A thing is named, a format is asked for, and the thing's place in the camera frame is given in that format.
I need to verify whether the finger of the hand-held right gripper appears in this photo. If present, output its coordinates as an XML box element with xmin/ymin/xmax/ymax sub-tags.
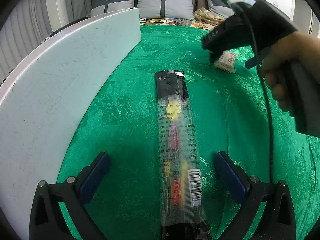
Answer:
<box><xmin>209</xmin><ymin>49</ymin><xmax>225</xmax><ymax>64</ymax></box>

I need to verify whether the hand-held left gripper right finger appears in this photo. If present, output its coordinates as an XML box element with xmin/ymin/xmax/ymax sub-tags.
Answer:
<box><xmin>215</xmin><ymin>151</ymin><xmax>297</xmax><ymax>240</ymax></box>

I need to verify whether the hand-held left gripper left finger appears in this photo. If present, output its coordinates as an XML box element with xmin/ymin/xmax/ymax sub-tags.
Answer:
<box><xmin>29</xmin><ymin>151</ymin><xmax>111</xmax><ymax>240</ymax></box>

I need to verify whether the small cream snack packet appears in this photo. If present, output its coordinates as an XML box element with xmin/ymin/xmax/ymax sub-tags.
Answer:
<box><xmin>214</xmin><ymin>51</ymin><xmax>237</xmax><ymax>73</ymax></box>

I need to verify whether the long clear black snack packet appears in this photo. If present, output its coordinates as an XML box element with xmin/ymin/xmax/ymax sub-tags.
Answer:
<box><xmin>154</xmin><ymin>70</ymin><xmax>210</xmax><ymax>240</ymax></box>

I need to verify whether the white storage box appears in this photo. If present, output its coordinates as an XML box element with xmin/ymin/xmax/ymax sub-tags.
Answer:
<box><xmin>0</xmin><ymin>7</ymin><xmax>142</xmax><ymax>240</ymax></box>

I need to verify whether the person's right hand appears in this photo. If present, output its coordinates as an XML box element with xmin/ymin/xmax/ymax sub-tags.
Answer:
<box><xmin>258</xmin><ymin>31</ymin><xmax>320</xmax><ymax>117</ymax></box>

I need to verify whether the beige folded blanket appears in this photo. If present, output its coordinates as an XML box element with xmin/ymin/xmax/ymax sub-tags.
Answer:
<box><xmin>193</xmin><ymin>8</ymin><xmax>227</xmax><ymax>26</ymax></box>

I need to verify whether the white door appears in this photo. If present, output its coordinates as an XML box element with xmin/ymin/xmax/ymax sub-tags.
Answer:
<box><xmin>292</xmin><ymin>2</ymin><xmax>320</xmax><ymax>38</ymax></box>

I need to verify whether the floral bedsheet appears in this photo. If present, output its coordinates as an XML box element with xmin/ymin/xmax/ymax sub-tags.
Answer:
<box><xmin>139</xmin><ymin>17</ymin><xmax>220</xmax><ymax>30</ymax></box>

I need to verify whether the green patterned cloth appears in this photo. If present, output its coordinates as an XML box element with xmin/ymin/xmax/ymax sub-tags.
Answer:
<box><xmin>56</xmin><ymin>25</ymin><xmax>320</xmax><ymax>240</ymax></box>

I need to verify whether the grey pleated curtain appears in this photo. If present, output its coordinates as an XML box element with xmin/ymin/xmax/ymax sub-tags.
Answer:
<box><xmin>64</xmin><ymin>0</ymin><xmax>92</xmax><ymax>23</ymax></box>
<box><xmin>0</xmin><ymin>0</ymin><xmax>50</xmax><ymax>80</ymax></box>

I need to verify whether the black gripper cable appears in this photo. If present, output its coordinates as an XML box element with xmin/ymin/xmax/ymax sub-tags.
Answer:
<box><xmin>230</xmin><ymin>0</ymin><xmax>274</xmax><ymax>187</ymax></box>

